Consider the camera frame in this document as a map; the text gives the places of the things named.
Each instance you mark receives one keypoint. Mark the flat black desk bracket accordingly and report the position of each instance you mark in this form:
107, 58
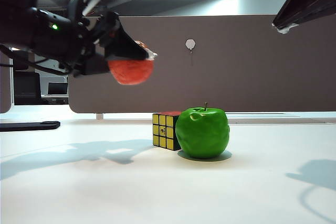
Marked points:
26, 126

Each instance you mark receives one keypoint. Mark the black office chair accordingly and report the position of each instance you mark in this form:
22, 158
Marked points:
26, 90

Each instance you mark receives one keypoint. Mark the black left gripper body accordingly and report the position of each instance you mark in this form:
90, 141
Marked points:
60, 37

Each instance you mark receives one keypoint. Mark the green apple with stem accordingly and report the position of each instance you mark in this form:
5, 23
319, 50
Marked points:
202, 134

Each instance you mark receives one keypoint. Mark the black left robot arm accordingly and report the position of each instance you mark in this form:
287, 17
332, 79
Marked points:
15, 11

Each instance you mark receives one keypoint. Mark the black background monitor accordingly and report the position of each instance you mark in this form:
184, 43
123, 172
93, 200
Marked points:
57, 89

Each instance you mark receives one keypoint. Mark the white hexagonal pin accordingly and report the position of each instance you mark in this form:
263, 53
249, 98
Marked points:
190, 44

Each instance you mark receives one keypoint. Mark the wrinkled orange fruit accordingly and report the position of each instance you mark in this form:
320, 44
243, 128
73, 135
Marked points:
131, 73

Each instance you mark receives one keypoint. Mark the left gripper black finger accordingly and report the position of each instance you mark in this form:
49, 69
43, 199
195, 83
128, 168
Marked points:
94, 67
126, 48

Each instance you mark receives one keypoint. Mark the white divider support foot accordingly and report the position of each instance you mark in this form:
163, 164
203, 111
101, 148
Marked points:
100, 116

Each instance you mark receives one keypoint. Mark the Rubik's cube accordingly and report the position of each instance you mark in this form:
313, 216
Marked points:
162, 132

